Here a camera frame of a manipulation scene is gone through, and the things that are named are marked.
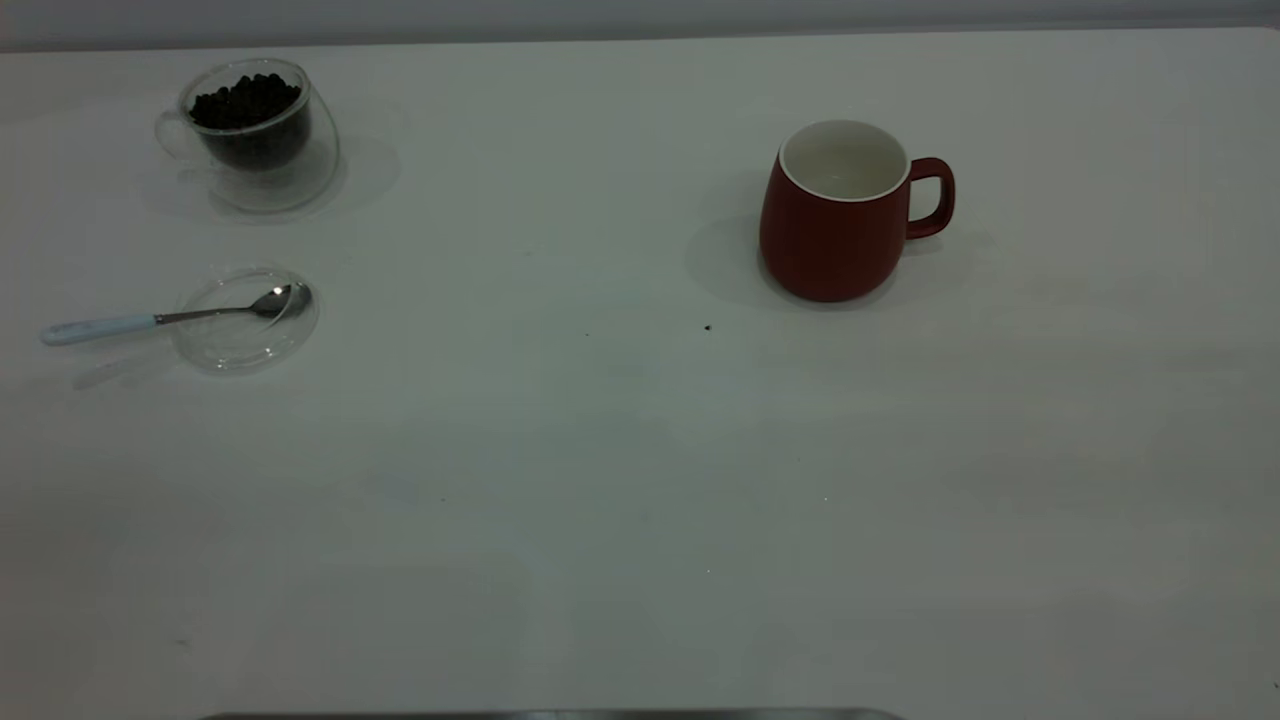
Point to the red ceramic mug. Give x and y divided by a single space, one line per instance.
830 245

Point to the clear glass cup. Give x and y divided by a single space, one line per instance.
290 175

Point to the pile of coffee beans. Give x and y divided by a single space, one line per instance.
245 100

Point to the clear glass saucer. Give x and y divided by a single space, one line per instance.
235 345

